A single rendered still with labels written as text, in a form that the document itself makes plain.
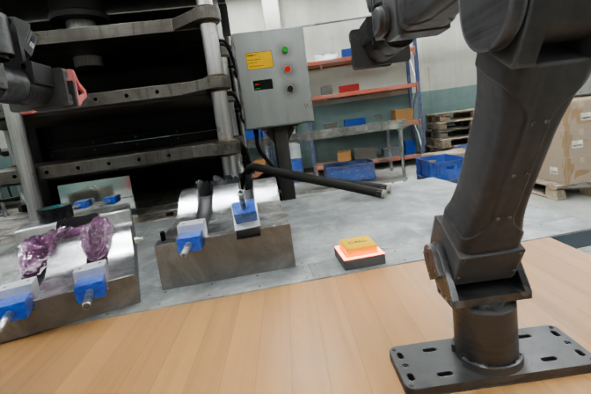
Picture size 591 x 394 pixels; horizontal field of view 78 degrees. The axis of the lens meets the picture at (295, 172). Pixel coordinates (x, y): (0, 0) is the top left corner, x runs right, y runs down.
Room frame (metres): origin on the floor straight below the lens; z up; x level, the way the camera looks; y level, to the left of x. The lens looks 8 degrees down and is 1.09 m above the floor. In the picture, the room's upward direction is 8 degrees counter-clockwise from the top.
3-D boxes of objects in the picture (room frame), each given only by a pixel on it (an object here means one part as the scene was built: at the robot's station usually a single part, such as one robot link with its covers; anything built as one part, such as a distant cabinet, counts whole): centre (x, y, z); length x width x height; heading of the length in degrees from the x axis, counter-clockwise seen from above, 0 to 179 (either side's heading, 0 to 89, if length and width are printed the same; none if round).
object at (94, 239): (0.80, 0.52, 0.90); 0.26 x 0.18 x 0.08; 24
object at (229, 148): (1.74, 0.86, 0.96); 1.29 x 0.83 x 0.18; 96
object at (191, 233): (0.65, 0.21, 0.89); 0.13 x 0.05 x 0.05; 6
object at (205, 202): (0.91, 0.19, 0.92); 0.35 x 0.16 x 0.09; 6
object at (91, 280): (0.58, 0.36, 0.86); 0.13 x 0.05 x 0.05; 24
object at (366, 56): (0.64, -0.18, 1.20); 0.10 x 0.07 x 0.07; 91
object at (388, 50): (0.58, -0.18, 1.20); 0.07 x 0.06 x 0.07; 1
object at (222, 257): (0.93, 0.18, 0.87); 0.50 x 0.26 x 0.14; 6
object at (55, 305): (0.80, 0.53, 0.86); 0.50 x 0.26 x 0.11; 24
